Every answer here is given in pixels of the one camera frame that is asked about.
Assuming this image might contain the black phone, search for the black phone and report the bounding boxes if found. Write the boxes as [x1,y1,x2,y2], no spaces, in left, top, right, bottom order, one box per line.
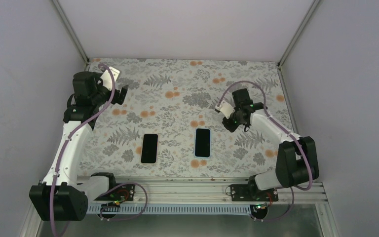
[141,134,158,164]
[194,128,211,158]

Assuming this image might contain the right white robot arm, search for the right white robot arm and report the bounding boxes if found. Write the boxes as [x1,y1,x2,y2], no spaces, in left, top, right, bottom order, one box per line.
[215,88,320,201]

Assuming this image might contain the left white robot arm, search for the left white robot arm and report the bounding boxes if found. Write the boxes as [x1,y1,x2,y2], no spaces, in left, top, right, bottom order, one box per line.
[29,67,128,221]

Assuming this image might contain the black phone in white case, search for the black phone in white case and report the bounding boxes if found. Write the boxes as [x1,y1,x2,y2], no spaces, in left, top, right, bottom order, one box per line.
[141,134,158,164]

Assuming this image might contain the floral patterned table mat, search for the floral patterned table mat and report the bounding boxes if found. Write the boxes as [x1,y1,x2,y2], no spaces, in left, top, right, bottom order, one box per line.
[78,58,292,178]

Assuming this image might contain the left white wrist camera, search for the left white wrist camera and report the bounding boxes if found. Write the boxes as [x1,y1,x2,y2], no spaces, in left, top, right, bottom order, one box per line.
[100,67,121,91]

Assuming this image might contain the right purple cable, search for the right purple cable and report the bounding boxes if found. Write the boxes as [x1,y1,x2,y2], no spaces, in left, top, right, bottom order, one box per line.
[216,80,314,192]

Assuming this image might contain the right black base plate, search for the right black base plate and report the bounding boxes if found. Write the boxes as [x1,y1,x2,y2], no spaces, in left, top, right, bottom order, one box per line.
[225,184,279,202]

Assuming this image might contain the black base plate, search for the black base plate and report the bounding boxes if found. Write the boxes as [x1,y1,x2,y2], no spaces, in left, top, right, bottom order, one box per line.
[225,184,279,202]
[95,184,135,202]

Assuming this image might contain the aluminium mounting rail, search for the aluminium mounting rail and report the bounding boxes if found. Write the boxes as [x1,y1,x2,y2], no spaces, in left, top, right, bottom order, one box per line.
[32,176,328,205]

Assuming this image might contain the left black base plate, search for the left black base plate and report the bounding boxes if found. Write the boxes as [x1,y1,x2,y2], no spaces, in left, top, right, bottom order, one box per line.
[95,184,135,202]

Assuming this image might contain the white slotted cable duct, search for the white slotted cable duct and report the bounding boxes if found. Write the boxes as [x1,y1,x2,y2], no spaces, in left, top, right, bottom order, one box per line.
[103,204,252,215]

